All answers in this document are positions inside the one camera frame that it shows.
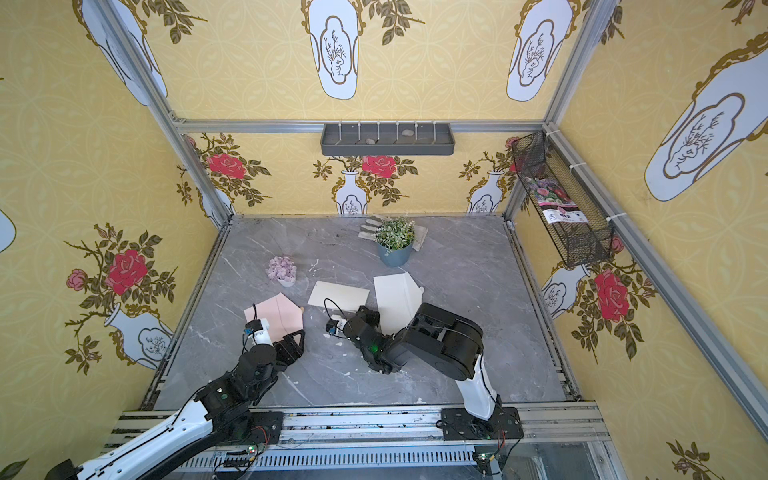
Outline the pink envelope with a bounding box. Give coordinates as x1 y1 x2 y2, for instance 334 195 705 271
244 293 304 343

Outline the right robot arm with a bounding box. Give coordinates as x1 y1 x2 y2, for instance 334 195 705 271
341 303 498 421

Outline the green potted plant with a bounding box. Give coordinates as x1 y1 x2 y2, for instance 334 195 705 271
375 218 415 250

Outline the lined letter paper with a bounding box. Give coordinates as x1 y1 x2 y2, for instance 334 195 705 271
308 281 370 312

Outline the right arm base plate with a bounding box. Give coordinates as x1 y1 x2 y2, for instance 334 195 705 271
436 407 524 442

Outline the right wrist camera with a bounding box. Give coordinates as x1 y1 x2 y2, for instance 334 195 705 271
326 317 347 338

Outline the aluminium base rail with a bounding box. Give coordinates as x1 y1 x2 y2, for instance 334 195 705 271
101 403 628 480

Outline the white envelope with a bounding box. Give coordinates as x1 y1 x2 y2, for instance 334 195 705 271
374 272 424 335

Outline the grey wall shelf tray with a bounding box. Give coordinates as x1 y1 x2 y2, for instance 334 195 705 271
320 121 456 157

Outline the black wire mesh basket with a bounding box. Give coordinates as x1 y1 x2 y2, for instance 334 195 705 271
508 133 614 267

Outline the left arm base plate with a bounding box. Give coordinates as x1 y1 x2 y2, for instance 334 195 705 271
223 410 284 445

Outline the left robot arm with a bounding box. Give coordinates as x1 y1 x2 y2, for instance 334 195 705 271
46 330 304 479

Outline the blue-grey plant pot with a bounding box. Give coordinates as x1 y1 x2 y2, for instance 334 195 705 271
377 244 413 268

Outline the small white flower pot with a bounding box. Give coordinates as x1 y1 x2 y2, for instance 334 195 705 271
277 276 296 288

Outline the purple artificial flower bunch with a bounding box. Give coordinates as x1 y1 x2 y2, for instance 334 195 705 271
266 256 297 281

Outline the flower seed packet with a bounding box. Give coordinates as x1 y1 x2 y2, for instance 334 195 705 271
526 177 588 224

